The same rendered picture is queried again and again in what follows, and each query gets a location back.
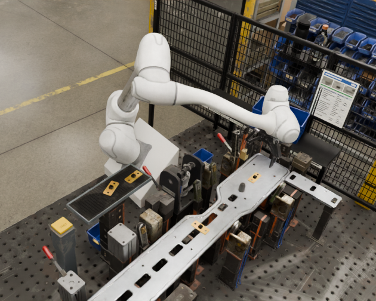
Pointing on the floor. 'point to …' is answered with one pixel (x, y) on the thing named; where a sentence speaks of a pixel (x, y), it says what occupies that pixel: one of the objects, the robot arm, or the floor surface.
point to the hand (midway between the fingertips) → (259, 158)
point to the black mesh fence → (274, 85)
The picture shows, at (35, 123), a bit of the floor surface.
